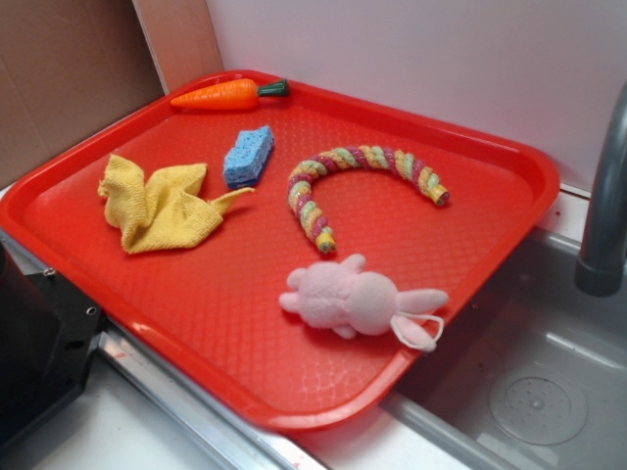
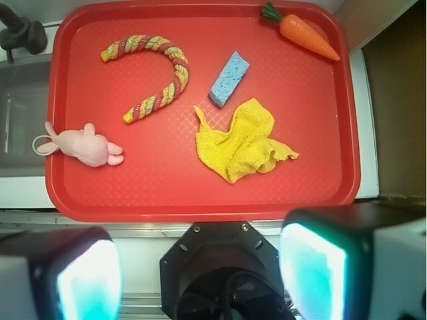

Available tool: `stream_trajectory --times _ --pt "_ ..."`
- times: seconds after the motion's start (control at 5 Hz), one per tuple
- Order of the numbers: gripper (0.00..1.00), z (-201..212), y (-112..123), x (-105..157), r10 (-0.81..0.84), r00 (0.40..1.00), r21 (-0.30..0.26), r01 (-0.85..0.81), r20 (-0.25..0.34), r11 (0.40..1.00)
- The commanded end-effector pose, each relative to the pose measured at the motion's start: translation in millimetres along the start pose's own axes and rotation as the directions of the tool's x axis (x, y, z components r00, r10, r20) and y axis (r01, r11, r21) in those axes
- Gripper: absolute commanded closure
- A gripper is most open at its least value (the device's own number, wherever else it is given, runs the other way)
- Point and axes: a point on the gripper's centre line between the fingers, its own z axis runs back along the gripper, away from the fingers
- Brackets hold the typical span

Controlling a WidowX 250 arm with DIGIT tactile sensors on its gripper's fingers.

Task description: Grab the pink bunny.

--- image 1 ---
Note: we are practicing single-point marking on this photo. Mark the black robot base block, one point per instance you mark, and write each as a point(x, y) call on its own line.
point(49, 332)

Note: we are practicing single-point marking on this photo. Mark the grey toy sink basin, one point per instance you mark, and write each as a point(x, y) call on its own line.
point(530, 375)

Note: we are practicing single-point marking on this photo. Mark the brown cardboard panel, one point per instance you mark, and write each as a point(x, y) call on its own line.
point(71, 68)

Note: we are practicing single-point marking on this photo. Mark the yellow cloth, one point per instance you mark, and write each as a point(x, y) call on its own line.
point(163, 211)

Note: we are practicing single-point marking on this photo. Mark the pink plush bunny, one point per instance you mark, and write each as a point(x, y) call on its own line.
point(349, 300)

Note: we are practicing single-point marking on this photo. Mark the blue sponge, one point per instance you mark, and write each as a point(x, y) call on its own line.
point(245, 162)

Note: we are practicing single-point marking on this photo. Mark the orange plastic toy carrot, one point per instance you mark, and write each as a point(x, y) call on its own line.
point(233, 95)

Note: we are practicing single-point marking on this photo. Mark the multicolour braided rope toy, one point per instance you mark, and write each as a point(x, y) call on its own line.
point(311, 217)

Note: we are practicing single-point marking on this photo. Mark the red plastic tray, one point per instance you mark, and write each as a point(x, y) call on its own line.
point(213, 311)

